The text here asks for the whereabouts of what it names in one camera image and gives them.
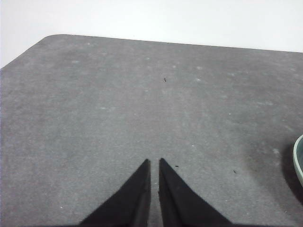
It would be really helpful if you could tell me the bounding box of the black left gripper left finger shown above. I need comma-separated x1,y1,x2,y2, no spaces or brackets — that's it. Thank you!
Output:
79,158,152,227

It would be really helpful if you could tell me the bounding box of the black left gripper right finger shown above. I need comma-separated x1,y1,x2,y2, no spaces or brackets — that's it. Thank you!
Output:
158,157,234,227

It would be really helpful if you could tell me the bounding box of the green round plate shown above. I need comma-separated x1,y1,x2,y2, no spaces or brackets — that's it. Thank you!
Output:
293,134,303,187

